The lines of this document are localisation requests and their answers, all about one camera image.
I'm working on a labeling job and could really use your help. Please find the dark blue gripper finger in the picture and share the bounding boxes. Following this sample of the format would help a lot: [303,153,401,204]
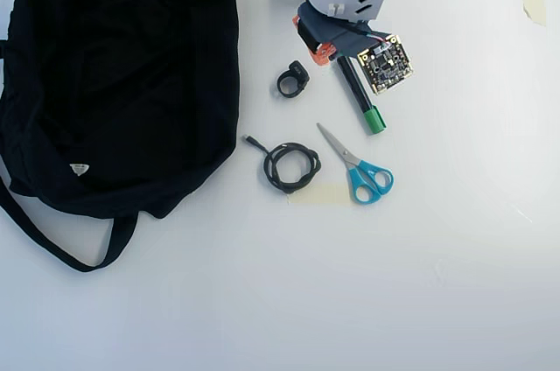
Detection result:
[297,1,378,58]

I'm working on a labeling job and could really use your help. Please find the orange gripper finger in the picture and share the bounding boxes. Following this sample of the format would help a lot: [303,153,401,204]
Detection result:
[307,41,339,67]

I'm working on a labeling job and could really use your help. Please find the black ring clip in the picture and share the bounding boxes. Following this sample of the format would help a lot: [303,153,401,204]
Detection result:
[275,59,312,100]

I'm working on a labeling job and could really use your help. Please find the black fabric bag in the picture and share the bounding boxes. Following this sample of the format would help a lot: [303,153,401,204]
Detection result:
[0,0,242,274]

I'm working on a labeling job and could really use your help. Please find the green black marker pen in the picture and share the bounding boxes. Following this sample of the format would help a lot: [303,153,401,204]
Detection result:
[335,54,389,137]

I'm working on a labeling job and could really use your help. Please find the bare camera circuit board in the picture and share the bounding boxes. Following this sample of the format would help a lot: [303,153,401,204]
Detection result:
[355,32,415,96]

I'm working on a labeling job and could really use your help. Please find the blue handled scissors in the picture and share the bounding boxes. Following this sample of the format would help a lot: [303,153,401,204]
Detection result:
[315,122,396,206]

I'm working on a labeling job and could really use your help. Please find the coiled black usb cable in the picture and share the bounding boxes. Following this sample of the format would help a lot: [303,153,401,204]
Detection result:
[241,133,325,196]

